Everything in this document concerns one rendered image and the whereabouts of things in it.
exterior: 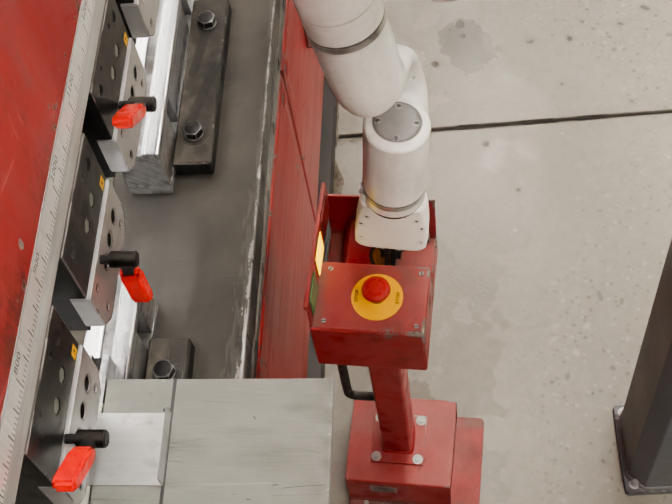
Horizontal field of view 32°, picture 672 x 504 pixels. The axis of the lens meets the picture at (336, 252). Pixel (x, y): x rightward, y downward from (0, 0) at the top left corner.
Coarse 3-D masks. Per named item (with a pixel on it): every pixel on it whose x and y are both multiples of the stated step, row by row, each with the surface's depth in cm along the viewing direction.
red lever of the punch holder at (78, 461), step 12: (84, 432) 113; (96, 432) 113; (108, 432) 114; (84, 444) 111; (96, 444) 113; (108, 444) 114; (72, 456) 109; (84, 456) 109; (60, 468) 107; (72, 468) 106; (84, 468) 108; (60, 480) 105; (72, 480) 105
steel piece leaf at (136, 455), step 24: (168, 408) 132; (120, 432) 133; (144, 432) 132; (168, 432) 132; (96, 456) 131; (120, 456) 131; (144, 456) 131; (96, 480) 130; (120, 480) 130; (144, 480) 129
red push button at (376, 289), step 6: (378, 276) 162; (366, 282) 161; (372, 282) 161; (378, 282) 161; (384, 282) 161; (366, 288) 161; (372, 288) 161; (378, 288) 160; (384, 288) 160; (390, 288) 161; (366, 294) 160; (372, 294) 160; (378, 294) 160; (384, 294) 160; (372, 300) 160; (378, 300) 160
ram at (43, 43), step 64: (0, 0) 100; (64, 0) 117; (0, 64) 100; (64, 64) 116; (0, 128) 100; (0, 192) 100; (64, 192) 116; (0, 256) 99; (0, 320) 99; (0, 384) 99
